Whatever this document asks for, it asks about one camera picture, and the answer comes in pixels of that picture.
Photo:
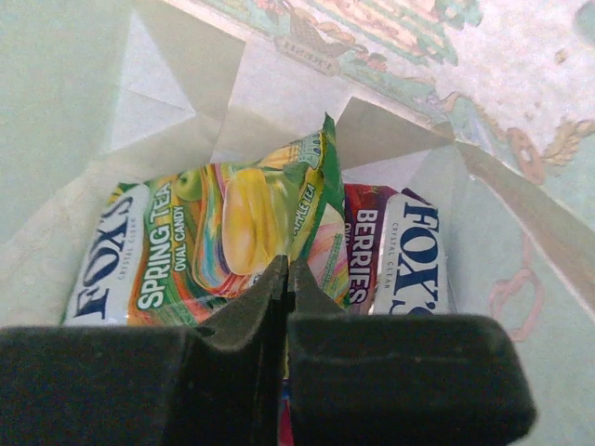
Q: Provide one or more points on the purple berries Fox's packet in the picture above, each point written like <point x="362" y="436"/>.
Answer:
<point x="400" y="251"/>

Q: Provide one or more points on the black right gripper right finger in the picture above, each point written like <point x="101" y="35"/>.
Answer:
<point x="472" y="386"/>

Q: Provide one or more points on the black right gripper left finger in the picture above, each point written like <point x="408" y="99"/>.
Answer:
<point x="215" y="384"/>

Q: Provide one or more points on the green printed paper bag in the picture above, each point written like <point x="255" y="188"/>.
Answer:
<point x="484" y="108"/>

